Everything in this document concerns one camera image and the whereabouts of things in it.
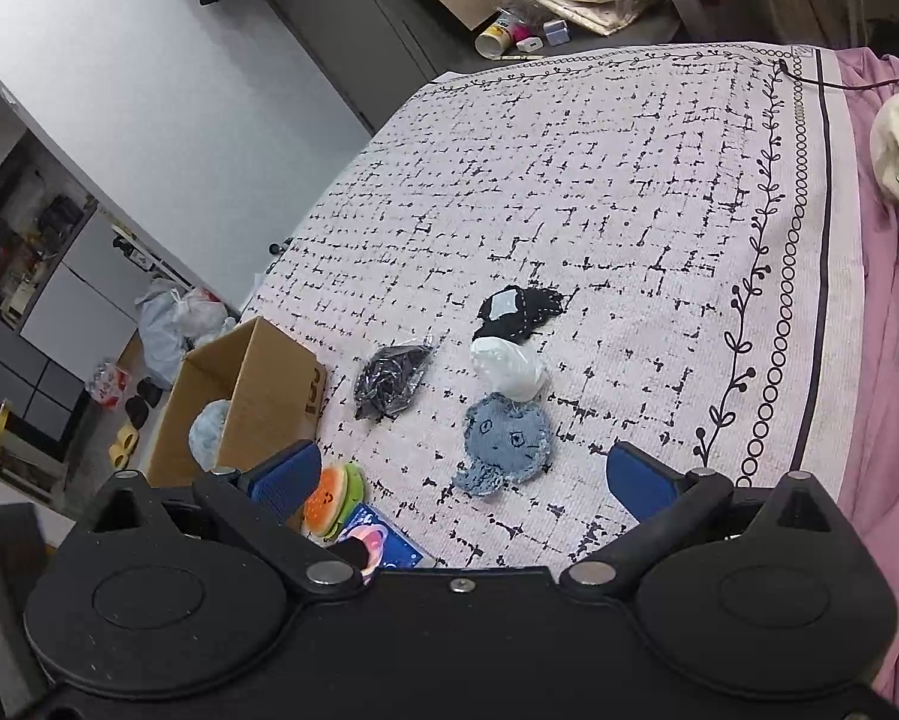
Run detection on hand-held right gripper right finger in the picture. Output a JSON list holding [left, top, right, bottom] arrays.
[[561, 441, 844, 601]]

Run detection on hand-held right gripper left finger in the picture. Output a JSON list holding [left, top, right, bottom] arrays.
[[82, 441, 379, 601]]

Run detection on cardboard box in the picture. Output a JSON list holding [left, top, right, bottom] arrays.
[[145, 317, 327, 492]]

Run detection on black plastic bag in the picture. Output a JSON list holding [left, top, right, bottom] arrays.
[[354, 343, 435, 421]]

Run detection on white tissue pack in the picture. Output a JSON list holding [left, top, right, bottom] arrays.
[[470, 337, 551, 402]]

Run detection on burger plush toy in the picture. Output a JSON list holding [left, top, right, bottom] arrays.
[[303, 463, 366, 539]]

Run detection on blue fluffy plush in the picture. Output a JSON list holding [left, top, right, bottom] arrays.
[[189, 399, 233, 470]]

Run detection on blue pink toy packet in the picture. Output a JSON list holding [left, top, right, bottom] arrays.
[[336, 504, 424, 586]]

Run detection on denim elephant patch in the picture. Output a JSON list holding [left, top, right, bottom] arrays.
[[451, 392, 554, 497]]

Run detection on black slippers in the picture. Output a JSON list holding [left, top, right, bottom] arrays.
[[124, 379, 166, 428]]

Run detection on yellow slippers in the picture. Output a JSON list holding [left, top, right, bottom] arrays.
[[108, 424, 145, 468]]

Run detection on white garbage bag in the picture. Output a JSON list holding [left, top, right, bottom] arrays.
[[175, 289, 229, 338]]

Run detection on grey blue garbage bag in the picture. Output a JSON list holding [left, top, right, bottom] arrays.
[[136, 281, 188, 383]]

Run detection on red snack package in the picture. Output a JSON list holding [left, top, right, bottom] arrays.
[[85, 361, 131, 410]]

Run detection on black lace cloth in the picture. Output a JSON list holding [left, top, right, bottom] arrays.
[[473, 285, 568, 342]]

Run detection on pink bed sheet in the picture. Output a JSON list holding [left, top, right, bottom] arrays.
[[835, 49, 899, 713]]

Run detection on white black patterned bedspread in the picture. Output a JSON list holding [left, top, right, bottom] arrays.
[[239, 41, 862, 571]]

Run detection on storage shelf with clutter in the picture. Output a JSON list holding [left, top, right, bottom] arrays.
[[0, 127, 98, 331]]

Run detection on cream plush pillow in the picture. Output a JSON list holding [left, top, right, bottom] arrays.
[[869, 79, 899, 218]]

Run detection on dark grey door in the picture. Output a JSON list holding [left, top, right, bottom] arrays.
[[254, 0, 480, 136]]

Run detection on white yellow can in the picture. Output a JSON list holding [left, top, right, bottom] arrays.
[[474, 15, 518, 59]]

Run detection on black cable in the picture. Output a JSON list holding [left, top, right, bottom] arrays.
[[775, 56, 899, 91]]

